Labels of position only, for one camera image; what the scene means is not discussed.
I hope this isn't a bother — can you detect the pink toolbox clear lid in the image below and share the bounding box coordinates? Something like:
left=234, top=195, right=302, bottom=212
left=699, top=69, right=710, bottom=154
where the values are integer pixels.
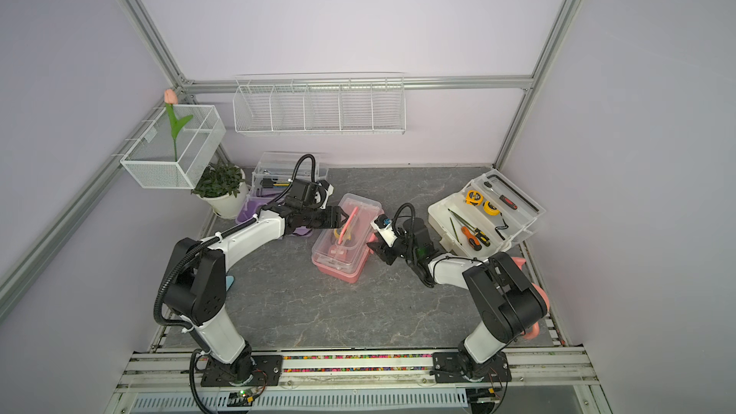
left=312, top=194, right=383, bottom=284

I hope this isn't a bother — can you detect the purple toolbox clear lid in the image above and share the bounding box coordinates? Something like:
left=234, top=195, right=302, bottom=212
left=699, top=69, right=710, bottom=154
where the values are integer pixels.
left=236, top=153, right=333, bottom=240

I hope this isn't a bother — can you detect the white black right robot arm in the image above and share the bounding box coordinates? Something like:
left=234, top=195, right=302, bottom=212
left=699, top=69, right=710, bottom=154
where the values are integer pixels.
left=368, top=203, right=550, bottom=379

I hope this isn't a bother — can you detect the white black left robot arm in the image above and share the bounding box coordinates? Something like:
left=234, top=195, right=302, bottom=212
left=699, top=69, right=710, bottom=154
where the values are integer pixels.
left=153, top=153, right=349, bottom=383

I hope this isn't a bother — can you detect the yellow tape measure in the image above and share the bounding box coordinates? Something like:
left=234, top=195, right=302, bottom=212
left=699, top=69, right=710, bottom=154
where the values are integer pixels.
left=466, top=189, right=484, bottom=206
left=483, top=200, right=501, bottom=217

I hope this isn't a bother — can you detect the white toolbox clear lid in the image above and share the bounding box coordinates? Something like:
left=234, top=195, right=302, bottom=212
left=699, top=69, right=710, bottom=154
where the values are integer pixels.
left=429, top=169, right=545, bottom=259

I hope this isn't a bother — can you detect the potted green plant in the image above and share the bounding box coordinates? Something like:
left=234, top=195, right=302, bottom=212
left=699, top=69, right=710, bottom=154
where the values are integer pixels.
left=191, top=162, right=248, bottom=220

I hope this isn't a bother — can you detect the teal garden trowel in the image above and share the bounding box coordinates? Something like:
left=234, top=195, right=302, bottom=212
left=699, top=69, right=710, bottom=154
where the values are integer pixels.
left=225, top=275, right=235, bottom=291

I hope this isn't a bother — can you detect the pink watering can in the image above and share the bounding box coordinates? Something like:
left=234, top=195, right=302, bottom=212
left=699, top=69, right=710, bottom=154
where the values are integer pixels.
left=511, top=255, right=551, bottom=341

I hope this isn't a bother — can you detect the small white mesh basket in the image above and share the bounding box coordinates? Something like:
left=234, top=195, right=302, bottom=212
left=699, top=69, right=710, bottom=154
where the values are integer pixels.
left=120, top=105, right=225, bottom=190

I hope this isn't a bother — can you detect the pink artificial tulip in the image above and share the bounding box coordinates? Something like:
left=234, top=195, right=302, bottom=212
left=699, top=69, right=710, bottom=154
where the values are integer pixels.
left=164, top=89, right=193, bottom=161

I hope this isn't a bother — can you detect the long white wire basket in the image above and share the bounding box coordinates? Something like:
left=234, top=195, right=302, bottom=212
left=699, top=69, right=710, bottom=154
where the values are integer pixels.
left=233, top=72, right=406, bottom=135

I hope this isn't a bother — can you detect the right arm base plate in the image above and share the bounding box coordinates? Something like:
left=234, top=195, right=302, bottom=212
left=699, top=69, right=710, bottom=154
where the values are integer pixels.
left=429, top=351, right=512, bottom=383

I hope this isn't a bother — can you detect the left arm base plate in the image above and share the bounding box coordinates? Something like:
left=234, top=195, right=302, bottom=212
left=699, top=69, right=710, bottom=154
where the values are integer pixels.
left=200, top=355, right=284, bottom=387

